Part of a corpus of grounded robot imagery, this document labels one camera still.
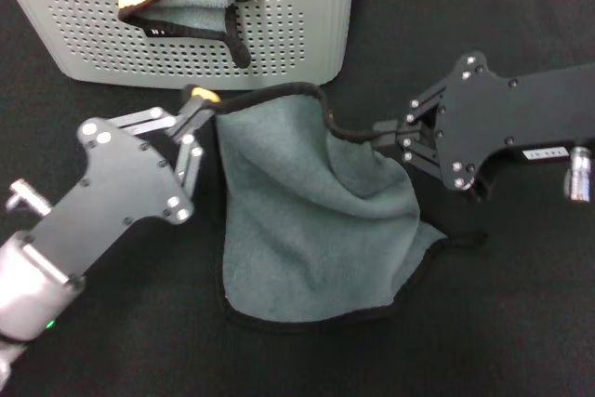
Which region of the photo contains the black tablecloth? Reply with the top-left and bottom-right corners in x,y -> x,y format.
0,0 -> 595,397

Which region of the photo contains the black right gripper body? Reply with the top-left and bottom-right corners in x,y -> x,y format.
433,50 -> 595,202

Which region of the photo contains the left wrist cable with connector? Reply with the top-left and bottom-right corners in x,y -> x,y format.
4,179 -> 53,219

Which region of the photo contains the grey perforated plastic storage box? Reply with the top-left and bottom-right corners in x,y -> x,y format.
0,0 -> 357,91

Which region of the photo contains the wrist cable with connector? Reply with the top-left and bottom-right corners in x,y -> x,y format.
4,179 -> 53,219
561,145 -> 595,205

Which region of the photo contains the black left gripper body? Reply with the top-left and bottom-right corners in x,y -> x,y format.
21,119 -> 195,287

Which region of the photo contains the right wrist cable with connector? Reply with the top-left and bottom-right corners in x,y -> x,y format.
561,145 -> 595,205

